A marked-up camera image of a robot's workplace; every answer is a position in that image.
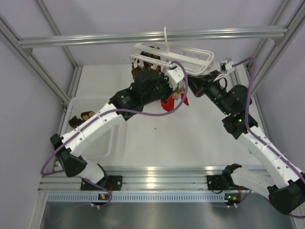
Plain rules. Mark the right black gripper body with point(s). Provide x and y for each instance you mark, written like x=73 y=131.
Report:
x=213 y=90

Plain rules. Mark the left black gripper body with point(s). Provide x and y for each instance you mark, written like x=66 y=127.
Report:
x=167 y=90

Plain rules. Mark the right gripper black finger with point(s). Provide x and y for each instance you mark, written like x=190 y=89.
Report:
x=195 y=85
x=211 y=75

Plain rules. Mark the red beige animal sock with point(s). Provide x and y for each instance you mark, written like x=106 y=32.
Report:
x=183 y=95
x=168 y=105

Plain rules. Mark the white plastic clip hanger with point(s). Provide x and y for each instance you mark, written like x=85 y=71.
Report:
x=161 y=52

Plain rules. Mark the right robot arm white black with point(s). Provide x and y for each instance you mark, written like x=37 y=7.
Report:
x=285 y=185

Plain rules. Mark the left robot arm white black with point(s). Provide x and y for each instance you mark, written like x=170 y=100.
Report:
x=147 y=87

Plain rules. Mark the brown striped sock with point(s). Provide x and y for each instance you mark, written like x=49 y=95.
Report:
x=139 y=66

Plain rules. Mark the aluminium top crossbar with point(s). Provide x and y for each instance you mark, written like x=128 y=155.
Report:
x=274 y=31

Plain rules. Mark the brown argyle sock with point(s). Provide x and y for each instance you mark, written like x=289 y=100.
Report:
x=86 y=115
x=75 y=122

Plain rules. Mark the white plastic basket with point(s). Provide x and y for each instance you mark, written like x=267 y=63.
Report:
x=101 y=147

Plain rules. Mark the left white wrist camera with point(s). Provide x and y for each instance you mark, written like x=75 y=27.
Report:
x=176 y=75

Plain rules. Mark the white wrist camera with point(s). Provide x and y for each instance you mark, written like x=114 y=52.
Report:
x=176 y=75
x=226 y=67

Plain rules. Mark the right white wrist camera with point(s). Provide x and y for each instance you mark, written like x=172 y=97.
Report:
x=226 y=67

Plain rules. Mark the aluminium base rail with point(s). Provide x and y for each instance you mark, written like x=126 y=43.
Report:
x=145 y=179

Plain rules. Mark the perforated grey cable duct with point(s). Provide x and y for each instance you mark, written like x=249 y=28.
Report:
x=143 y=197

